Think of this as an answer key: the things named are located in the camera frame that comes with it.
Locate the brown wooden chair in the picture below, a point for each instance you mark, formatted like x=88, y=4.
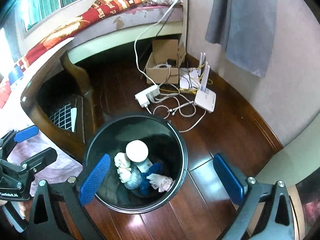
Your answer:
x=59, y=101

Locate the white wifi router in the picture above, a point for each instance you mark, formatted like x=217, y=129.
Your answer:
x=204, y=98

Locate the clear plastic bag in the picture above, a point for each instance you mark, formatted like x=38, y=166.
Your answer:
x=135, y=178

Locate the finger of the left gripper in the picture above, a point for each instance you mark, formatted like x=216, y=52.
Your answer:
x=12, y=138
x=35, y=161

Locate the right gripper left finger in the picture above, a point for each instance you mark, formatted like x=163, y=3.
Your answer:
x=45, y=217

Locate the red yellow patterned blanket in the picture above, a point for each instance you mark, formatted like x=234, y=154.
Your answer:
x=99, y=10

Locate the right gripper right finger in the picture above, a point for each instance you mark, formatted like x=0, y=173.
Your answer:
x=276, y=219

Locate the wire mesh rack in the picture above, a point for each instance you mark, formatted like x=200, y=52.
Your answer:
x=65, y=117

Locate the white power strip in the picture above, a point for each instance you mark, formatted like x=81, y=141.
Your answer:
x=147, y=96

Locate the bed with white frame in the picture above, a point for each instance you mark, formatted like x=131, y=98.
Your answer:
x=137, y=23

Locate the brown cardboard box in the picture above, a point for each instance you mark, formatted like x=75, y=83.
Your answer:
x=164, y=62

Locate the white crumpled tissue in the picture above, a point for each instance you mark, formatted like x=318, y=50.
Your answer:
x=160, y=182

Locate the left hand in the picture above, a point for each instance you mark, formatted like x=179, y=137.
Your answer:
x=18, y=206

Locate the black round trash bin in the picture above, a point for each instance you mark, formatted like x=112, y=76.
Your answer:
x=148, y=158

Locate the grey hanging towel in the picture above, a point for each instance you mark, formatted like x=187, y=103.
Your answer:
x=245, y=30

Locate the blue paper cup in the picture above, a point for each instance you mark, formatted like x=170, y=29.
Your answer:
x=15, y=74

